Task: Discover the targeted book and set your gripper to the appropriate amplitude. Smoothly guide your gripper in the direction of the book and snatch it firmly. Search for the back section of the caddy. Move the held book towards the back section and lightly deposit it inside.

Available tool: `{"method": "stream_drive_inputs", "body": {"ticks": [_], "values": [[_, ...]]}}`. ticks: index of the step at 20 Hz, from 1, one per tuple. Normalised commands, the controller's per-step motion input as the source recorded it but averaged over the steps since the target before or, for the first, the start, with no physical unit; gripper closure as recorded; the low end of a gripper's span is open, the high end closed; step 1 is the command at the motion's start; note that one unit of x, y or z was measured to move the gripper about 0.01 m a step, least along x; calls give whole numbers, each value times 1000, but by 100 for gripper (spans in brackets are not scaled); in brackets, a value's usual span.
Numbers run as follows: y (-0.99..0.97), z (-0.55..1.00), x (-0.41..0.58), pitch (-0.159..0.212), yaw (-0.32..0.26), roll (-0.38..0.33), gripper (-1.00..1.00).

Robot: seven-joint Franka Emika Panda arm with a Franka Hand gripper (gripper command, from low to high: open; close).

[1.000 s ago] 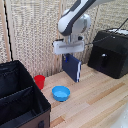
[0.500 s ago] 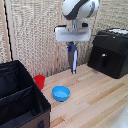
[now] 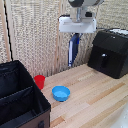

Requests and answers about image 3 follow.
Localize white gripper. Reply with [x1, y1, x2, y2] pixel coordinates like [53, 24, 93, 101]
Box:
[58, 15, 98, 46]

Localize dark blue book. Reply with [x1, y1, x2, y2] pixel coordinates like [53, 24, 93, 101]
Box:
[67, 33, 81, 68]

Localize black paper shredder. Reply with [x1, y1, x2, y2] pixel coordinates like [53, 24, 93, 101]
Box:
[87, 28, 128, 80]

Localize beige woven folding screen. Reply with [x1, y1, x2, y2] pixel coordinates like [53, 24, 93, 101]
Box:
[0, 0, 128, 78]

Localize blue plastic bowl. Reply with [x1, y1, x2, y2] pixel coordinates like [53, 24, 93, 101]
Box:
[51, 85, 72, 103]

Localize red plastic cup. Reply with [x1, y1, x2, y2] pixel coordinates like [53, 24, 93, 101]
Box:
[33, 74, 47, 91]

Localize black fabric storage box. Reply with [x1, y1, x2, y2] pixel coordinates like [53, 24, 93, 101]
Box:
[0, 60, 52, 128]

